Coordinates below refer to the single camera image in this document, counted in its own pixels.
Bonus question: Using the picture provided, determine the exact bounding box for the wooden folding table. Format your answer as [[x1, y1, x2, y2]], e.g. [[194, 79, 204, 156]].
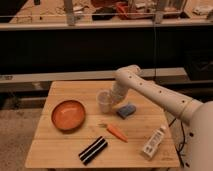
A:
[[25, 81, 179, 171]]

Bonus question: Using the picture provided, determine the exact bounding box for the white ceramic cup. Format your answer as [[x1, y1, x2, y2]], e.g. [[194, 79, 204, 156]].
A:
[[96, 90, 112, 113]]

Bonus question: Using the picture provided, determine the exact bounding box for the long workbench with clutter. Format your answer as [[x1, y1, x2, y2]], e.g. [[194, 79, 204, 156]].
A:
[[0, 0, 213, 30]]

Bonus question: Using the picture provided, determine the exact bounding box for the black cable on floor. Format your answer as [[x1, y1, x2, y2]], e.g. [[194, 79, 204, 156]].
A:
[[168, 116, 188, 168]]

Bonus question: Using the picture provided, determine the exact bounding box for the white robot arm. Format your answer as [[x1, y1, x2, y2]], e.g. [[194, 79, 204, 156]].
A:
[[110, 65, 213, 171]]

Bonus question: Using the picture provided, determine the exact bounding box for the white bottle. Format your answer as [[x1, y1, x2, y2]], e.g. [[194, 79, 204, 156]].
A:
[[142, 125, 166, 158]]

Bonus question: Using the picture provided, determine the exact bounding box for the orange bowl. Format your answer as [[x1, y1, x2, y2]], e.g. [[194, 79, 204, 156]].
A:
[[51, 100, 86, 131]]

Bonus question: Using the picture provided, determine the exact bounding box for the blue sponge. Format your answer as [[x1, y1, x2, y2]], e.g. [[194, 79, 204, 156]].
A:
[[116, 104, 136, 119]]

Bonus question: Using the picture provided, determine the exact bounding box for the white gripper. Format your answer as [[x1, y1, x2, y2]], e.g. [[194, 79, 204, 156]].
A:
[[110, 84, 128, 106]]

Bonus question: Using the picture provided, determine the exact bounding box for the orange toy carrot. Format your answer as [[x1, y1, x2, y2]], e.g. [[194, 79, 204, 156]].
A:
[[100, 123, 128, 142]]

